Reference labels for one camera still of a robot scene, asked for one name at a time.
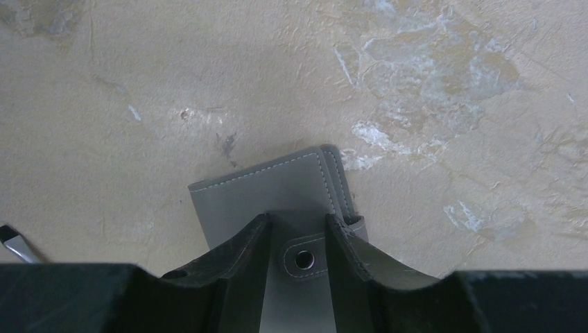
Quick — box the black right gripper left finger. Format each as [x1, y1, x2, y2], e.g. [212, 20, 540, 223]
[162, 214, 273, 332]

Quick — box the black yellow handled screwdriver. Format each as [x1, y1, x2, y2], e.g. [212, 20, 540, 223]
[1, 225, 42, 264]

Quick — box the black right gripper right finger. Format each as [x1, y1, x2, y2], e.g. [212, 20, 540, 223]
[325, 214, 439, 332]

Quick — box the grey leather card holder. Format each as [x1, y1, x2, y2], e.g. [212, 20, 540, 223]
[189, 144, 368, 332]

